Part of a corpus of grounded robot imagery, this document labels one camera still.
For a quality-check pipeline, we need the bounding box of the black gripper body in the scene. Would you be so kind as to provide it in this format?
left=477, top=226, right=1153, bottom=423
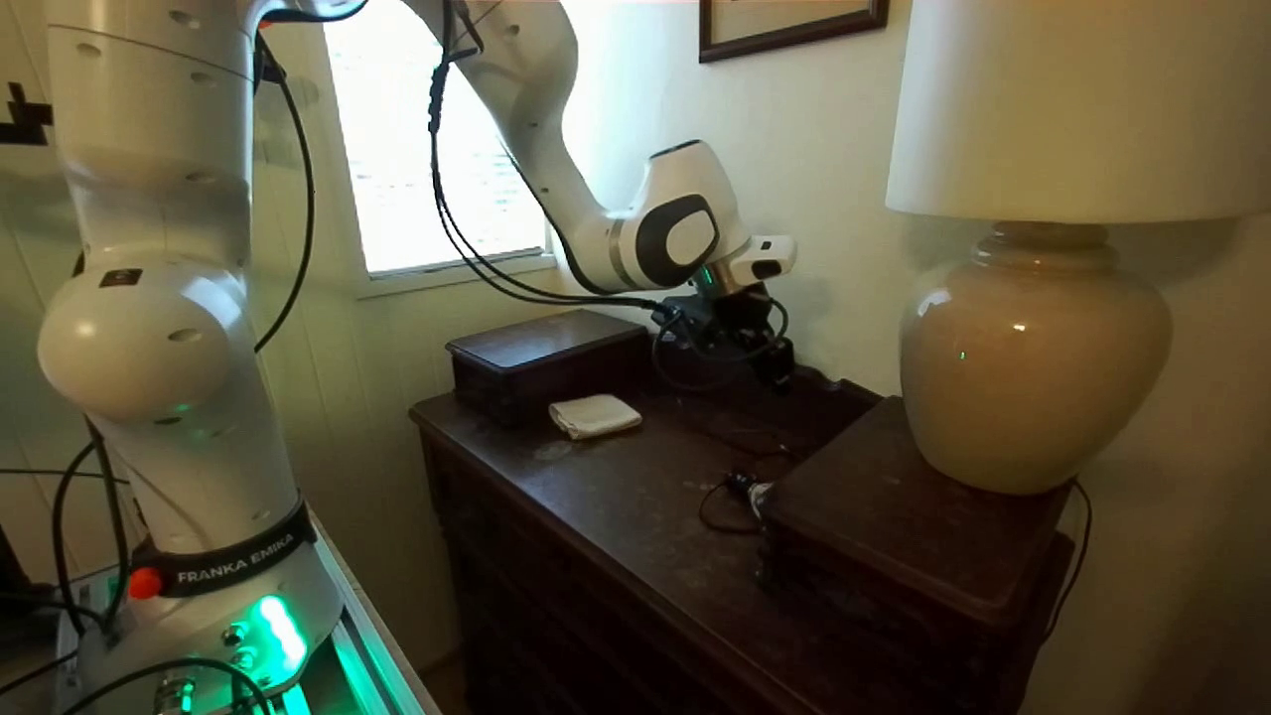
left=653, top=284, right=779, bottom=375

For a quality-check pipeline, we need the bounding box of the small plug adapter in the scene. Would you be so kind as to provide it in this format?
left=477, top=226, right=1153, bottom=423
left=695, top=464, right=779, bottom=539

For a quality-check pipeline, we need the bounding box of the flat white adapter box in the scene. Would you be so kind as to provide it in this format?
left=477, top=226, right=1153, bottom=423
left=544, top=390, right=649, bottom=445

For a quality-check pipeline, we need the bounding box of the low dark wooden box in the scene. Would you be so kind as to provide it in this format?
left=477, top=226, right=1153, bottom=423
left=442, top=308, right=659, bottom=427

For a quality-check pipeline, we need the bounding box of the wooden box under lamp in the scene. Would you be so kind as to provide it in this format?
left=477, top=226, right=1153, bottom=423
left=761, top=395, right=1082, bottom=635

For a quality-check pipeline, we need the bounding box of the dark wooden desk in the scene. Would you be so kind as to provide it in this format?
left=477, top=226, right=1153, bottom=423
left=407, top=365, right=1082, bottom=715

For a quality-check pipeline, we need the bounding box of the beige ceramic lamp base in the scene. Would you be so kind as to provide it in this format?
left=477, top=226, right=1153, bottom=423
left=899, top=219, right=1174, bottom=500

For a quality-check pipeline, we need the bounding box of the bright window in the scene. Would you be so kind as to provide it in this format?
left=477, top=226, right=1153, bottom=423
left=319, top=0, right=556, bottom=299

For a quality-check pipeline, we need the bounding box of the white lamp shade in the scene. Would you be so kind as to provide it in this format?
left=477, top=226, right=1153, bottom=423
left=881, top=0, right=1271, bottom=231

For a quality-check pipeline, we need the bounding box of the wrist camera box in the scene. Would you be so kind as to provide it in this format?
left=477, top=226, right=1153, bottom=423
left=728, top=231, right=802, bottom=287

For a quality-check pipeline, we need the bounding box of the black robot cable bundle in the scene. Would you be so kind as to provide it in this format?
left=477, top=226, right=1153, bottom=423
left=421, top=0, right=685, bottom=326

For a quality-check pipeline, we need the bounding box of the framed wall picture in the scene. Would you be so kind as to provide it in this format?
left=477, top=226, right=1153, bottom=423
left=695, top=0, right=892, bottom=67

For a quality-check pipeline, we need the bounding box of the black cable along robot base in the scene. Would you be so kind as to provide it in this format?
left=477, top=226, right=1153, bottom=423
left=0, top=36, right=323, bottom=715

